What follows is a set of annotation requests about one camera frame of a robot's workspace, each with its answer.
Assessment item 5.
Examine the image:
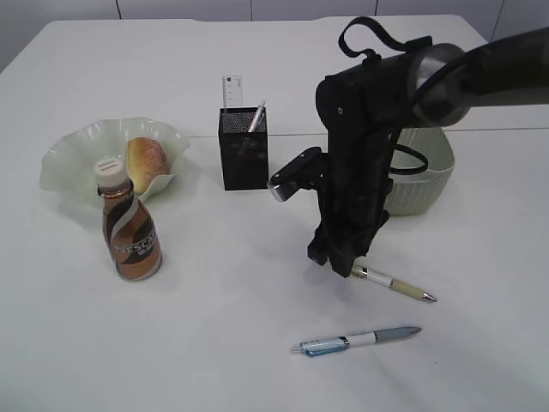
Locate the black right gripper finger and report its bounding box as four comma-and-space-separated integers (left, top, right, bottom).
328, 244, 357, 277

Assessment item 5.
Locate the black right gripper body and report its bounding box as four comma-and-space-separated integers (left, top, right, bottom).
308, 38, 432, 264

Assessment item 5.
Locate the beige and white pen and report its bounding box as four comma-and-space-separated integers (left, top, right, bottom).
351, 265, 437, 303

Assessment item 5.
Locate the blue and white pen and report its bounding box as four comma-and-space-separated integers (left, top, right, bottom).
290, 326, 422, 357

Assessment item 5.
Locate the grey and white pen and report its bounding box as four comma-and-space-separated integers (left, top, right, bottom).
247, 99, 266, 133

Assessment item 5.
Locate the clear plastic ruler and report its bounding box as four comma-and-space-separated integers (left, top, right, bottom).
221, 76, 243, 108

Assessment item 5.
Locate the brown Nescafe coffee bottle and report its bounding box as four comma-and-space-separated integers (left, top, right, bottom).
94, 157, 162, 282

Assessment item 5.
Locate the sugared bread loaf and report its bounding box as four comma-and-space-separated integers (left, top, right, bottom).
126, 137, 169, 194

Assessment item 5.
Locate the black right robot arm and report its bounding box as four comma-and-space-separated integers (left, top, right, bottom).
308, 28, 548, 276

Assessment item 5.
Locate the grey-green plastic woven basket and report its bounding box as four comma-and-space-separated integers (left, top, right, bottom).
384, 128, 455, 216

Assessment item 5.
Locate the black mesh pen holder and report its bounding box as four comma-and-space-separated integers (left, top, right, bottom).
218, 107, 269, 191

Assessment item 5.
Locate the pale green wavy glass plate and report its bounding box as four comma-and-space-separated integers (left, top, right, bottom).
39, 117, 190, 209

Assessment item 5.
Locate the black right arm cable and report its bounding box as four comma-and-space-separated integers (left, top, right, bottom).
337, 15, 473, 177

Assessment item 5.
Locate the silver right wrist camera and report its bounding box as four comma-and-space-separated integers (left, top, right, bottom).
267, 147, 325, 203

